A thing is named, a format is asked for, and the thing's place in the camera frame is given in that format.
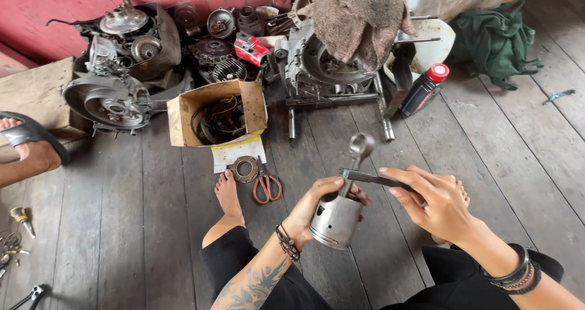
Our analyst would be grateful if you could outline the orange handled scissors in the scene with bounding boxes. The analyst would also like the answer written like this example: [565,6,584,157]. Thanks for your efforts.
[253,157,283,206]

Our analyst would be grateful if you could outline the black sandal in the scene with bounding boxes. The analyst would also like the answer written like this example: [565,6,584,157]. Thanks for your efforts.
[0,111,71,166]

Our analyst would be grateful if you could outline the beaded dark wrist bracelets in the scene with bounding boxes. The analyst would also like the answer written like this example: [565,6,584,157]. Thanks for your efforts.
[274,223,302,262]

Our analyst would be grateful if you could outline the dirty brown rag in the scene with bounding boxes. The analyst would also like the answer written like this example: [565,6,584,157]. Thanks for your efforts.
[298,0,417,73]

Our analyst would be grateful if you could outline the wooden board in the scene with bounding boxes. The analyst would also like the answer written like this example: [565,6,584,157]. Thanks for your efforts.
[0,56,95,165]

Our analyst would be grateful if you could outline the white plastic container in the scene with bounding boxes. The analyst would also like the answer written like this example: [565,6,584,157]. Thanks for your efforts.
[383,18,457,85]

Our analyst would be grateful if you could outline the person's left leg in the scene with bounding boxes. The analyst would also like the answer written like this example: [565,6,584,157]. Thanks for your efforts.
[201,169,247,249]

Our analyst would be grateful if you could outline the bunch of small metal parts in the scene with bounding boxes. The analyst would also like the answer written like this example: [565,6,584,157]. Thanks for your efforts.
[0,231,31,280]

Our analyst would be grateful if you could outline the green cloth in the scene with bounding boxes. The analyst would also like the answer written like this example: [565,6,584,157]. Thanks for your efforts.
[449,0,544,91]

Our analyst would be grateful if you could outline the person's left hand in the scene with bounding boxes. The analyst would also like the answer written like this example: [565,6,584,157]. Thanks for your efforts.
[283,177,373,252]

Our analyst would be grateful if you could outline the silver piston with connecting rod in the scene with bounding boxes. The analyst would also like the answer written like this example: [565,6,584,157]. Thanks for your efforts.
[309,132,376,251]

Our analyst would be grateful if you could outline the black handled pliers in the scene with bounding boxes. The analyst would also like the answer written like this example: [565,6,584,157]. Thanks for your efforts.
[6,284,47,310]

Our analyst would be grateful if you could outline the black wrist bands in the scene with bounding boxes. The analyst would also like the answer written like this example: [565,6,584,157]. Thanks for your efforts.
[479,243,543,296]

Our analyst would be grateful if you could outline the copper wound stator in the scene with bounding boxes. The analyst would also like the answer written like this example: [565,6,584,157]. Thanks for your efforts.
[191,95,248,146]

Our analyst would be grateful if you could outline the grey engine side cover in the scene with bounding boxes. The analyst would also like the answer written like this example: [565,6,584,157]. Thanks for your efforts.
[62,75,154,138]

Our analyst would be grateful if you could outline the heap of engine parts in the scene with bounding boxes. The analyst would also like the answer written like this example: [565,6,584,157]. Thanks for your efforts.
[173,0,295,85]

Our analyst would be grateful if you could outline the round metal ring plate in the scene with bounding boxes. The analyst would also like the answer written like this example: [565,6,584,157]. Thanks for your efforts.
[230,156,260,184]

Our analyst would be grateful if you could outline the black tub of engine parts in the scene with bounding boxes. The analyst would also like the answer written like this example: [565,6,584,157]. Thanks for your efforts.
[46,0,183,83]

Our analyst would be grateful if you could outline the grey metal tool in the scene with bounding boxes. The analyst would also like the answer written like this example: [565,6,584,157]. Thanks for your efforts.
[339,167,428,208]

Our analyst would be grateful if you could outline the blue scrap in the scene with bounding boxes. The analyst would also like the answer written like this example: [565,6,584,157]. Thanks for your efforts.
[542,88,576,106]

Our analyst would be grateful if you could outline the yellow handled screwdriver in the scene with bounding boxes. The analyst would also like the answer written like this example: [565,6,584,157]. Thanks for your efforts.
[10,207,37,239]

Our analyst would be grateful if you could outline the red and white engine part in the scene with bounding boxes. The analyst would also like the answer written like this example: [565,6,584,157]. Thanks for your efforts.
[233,32,271,68]

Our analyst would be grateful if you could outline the engine crankcase on metal stand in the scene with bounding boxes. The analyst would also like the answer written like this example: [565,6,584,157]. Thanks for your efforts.
[273,20,442,143]

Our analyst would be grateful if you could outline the black oil bottle red cap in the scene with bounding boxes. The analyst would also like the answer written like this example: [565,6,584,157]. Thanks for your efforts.
[400,63,450,118]

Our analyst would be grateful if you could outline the open cardboard box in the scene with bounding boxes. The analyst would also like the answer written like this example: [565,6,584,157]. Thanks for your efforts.
[166,79,269,174]

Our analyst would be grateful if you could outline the person's right hand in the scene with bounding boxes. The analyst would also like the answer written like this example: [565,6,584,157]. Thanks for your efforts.
[378,165,494,250]

